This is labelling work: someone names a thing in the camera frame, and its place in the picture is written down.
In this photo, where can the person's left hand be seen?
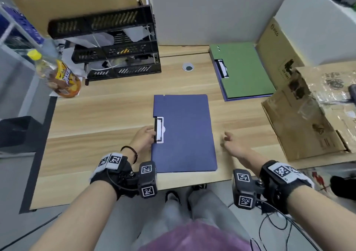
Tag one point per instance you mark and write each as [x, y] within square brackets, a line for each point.
[143, 143]

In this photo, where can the person's right hand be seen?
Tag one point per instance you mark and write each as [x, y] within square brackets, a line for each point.
[240, 150]

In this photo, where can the person's right fingers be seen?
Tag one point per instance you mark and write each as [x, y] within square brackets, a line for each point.
[229, 140]

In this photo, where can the person's left fingers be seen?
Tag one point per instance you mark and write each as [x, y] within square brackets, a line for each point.
[149, 133]

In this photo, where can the blue clipboard folder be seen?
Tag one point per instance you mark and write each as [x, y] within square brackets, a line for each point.
[186, 136]

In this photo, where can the person's right forearm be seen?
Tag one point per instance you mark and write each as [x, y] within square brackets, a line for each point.
[319, 217]

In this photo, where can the person's left forearm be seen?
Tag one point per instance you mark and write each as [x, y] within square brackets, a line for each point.
[80, 217]

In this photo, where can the person's black shoe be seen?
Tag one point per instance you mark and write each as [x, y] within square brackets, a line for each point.
[198, 187]
[172, 196]

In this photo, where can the green clipboard folder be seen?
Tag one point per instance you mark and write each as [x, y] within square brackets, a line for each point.
[244, 70]

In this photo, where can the person's grey trousers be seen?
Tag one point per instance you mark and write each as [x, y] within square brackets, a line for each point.
[200, 212]

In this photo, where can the black three-tier file tray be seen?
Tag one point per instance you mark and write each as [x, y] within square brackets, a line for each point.
[116, 50]

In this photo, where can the open taped cardboard box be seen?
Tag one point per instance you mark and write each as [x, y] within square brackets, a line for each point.
[314, 111]

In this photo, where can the flat printed cardboard carton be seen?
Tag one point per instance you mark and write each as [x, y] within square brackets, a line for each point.
[275, 53]

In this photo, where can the white papers in tray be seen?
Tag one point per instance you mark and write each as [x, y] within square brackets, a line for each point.
[133, 34]

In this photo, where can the person's pink shirt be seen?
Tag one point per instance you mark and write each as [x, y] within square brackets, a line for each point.
[200, 238]

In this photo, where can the drink bottle with yellow cap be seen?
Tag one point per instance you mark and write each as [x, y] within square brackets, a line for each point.
[59, 77]

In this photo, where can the black bag on floor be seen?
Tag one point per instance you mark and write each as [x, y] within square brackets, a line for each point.
[343, 187]

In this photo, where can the black waste bin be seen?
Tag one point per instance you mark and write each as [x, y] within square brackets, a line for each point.
[18, 134]

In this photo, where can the blue plastic crate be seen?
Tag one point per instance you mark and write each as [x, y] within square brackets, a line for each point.
[19, 22]

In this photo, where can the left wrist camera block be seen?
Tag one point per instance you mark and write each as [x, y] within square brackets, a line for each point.
[147, 180]

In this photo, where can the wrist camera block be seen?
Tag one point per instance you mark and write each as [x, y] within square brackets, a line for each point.
[147, 180]
[244, 188]

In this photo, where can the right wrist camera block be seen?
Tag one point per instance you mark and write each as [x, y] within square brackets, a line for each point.
[244, 188]

